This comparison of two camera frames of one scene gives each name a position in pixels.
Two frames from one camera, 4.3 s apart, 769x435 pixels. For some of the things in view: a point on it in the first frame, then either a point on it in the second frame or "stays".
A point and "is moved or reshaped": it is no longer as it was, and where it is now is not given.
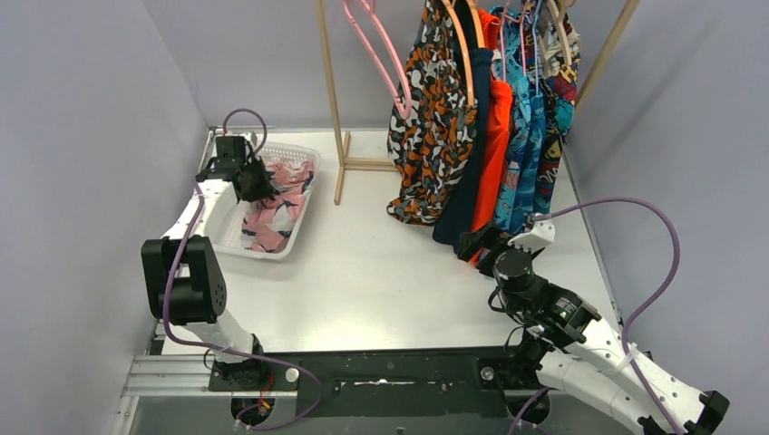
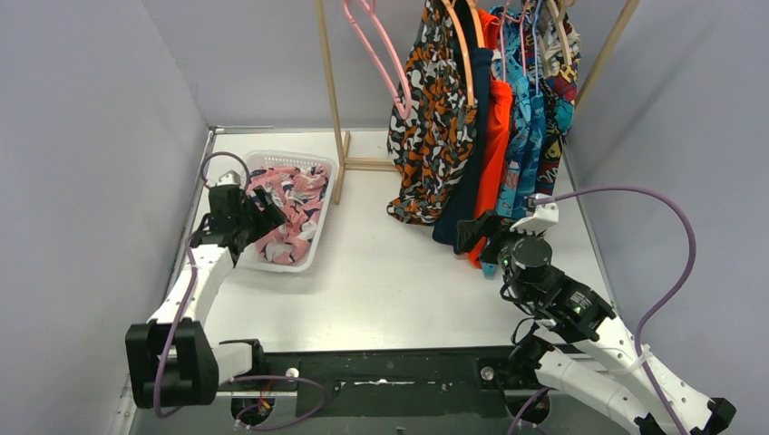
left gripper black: x=253 y=182 -> x=250 y=215
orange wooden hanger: x=465 y=52 stays
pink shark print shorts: x=268 y=226 is moved or reshaped
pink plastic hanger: x=372 y=9 stays
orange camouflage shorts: x=426 y=149 stays
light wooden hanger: x=558 y=15 stays
